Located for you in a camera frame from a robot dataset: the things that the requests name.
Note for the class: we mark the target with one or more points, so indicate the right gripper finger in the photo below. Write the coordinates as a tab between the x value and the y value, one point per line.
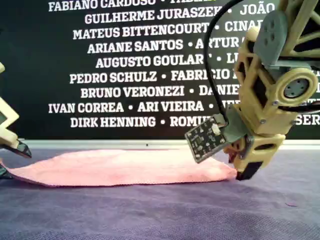
233	155
257	155

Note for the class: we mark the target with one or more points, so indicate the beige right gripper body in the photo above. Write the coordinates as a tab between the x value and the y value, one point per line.
270	117

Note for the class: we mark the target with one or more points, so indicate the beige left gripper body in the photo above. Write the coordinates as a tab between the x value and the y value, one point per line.
2	67

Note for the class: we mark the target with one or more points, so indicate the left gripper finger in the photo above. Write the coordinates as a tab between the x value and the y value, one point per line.
10	140
5	172

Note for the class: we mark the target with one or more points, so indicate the pink square cloth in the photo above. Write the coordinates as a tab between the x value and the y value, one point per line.
125	170

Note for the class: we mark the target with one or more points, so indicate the beige grey right robot arm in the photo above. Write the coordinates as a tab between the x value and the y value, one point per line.
300	25

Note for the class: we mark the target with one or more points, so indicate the black banner with white names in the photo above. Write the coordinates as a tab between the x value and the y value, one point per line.
37	50

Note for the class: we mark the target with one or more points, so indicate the purple fabric table mat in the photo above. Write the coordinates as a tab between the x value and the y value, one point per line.
150	212

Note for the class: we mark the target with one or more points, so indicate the right gripper camera board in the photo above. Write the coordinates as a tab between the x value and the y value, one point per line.
205	140

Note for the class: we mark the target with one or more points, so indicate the aluminium table frame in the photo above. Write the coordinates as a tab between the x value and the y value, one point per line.
100	144

